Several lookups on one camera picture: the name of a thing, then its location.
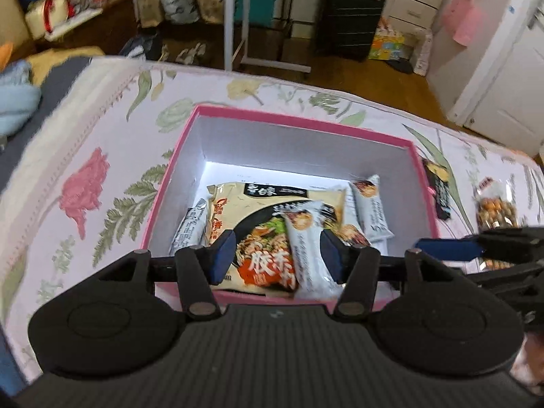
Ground blue cloth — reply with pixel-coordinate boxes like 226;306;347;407
0;327;26;396

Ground instant noodle packet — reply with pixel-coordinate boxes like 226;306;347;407
206;181;347;294

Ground black suitcase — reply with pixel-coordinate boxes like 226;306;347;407
317;0;387;62

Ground grey bed sheet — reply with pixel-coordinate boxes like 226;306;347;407
0;47;107;188

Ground pink cardboard box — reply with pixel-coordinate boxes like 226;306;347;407
140;104;440;307

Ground teal bag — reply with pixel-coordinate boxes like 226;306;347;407
244;0;285;26

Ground wooden nightstand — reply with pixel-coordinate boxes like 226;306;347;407
42;0;141;58

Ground small dark snack packet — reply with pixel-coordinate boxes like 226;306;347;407
422;158;451;222

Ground wooden side table white legs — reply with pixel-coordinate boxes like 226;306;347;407
223;0;394;74

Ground slippers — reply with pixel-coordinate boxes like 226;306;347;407
174;42;209;64

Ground black bag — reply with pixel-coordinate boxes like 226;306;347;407
119;32;164;60

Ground pink paper bag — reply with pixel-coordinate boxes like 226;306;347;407
440;0;489;47

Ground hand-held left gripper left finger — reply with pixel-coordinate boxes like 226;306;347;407
91;229;237;320

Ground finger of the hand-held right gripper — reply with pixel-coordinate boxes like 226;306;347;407
465;261;544;307
415;226;544;262

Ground clear bag of coated peanuts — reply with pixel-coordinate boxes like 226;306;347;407
474;175;521;270

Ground light blue blanket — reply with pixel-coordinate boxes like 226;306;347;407
0;59;43;137

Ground white wardrobe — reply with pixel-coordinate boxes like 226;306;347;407
293;0;462;41

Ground colourful gift bag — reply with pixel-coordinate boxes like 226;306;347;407
368;17;419;62

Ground dark item on floor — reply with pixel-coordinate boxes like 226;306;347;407
387;58;415;74

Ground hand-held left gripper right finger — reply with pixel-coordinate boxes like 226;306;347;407
322;230;462;319

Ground white printed plastic bag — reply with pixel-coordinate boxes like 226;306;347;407
164;0;200;24

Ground cream gift box red ribbon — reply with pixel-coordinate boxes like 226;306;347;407
23;0;73;41

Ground wooden headboard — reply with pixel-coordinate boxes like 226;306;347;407
0;0;30;56

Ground white door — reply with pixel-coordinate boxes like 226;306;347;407
427;0;544;158

